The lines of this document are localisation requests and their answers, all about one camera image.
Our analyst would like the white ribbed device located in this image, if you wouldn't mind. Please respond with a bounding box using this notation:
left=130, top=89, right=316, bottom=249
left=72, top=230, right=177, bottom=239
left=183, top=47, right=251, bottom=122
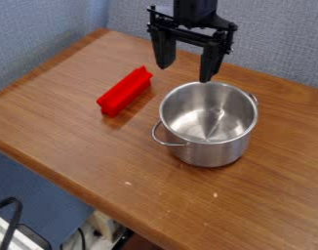
left=0, top=217, right=52, bottom=250

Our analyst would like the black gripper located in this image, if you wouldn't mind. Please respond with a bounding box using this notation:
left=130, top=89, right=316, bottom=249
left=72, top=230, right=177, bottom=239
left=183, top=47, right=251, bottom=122
left=147, top=0, right=237, bottom=83

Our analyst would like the red rectangular block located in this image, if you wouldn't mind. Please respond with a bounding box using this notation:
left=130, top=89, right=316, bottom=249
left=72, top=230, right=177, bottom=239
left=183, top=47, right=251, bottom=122
left=96, top=65, right=152, bottom=117

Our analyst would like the stainless steel pot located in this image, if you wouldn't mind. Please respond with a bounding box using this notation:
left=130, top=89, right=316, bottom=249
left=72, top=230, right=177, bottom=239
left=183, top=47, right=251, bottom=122
left=151, top=81, right=257, bottom=168

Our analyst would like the white clutter under table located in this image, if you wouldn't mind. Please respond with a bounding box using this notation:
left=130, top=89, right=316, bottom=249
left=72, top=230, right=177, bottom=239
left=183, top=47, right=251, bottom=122
left=60, top=211, right=132, bottom=250

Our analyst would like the black cable loop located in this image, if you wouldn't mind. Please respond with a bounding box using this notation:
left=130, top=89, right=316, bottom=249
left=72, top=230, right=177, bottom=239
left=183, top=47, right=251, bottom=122
left=0, top=196, right=25, bottom=250

